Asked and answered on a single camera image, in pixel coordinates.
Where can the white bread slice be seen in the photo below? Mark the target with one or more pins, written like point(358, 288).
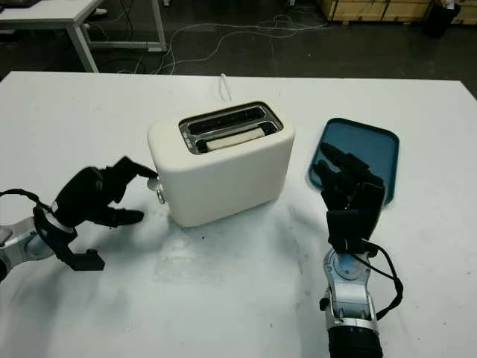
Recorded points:
point(234, 141)

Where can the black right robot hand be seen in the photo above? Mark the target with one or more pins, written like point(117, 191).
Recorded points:
point(350, 186)

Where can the black waste bin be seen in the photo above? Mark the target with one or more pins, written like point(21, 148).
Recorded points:
point(441, 20)

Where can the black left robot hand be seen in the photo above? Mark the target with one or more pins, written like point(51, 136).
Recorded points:
point(85, 194)

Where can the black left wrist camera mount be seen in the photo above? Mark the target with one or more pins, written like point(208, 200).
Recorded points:
point(85, 261)

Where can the blue plastic tray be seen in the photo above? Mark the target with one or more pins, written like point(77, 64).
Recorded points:
point(372, 149)

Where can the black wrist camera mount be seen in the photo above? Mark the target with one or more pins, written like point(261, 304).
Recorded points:
point(85, 261)
point(344, 231)

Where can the white toaster lever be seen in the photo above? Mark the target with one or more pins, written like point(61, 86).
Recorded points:
point(153, 183)

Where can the silver toaster dial knob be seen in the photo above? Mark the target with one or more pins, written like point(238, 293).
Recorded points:
point(161, 197)

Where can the white office desk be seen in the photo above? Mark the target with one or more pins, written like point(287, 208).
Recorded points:
point(37, 9)

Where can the cream white toaster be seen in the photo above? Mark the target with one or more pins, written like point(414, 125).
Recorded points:
point(223, 186)

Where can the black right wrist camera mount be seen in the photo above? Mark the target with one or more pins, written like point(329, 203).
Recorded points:
point(344, 231)

